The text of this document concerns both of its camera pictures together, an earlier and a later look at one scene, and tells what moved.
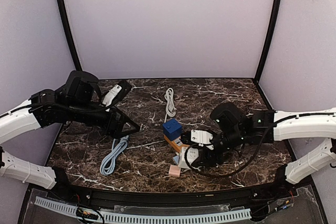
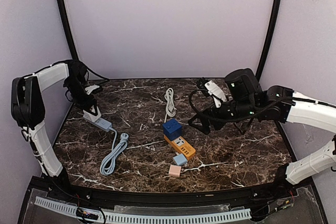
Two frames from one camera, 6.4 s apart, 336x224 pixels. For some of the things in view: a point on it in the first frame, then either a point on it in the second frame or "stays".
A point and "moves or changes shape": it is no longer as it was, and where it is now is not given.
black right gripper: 207,159 → 218,124
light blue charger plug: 176,158 stays
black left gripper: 115,132 → 86,104
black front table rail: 59,183 stays
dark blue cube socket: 172,129 stays
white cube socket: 192,154 moves or changes shape
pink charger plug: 175,170 stays
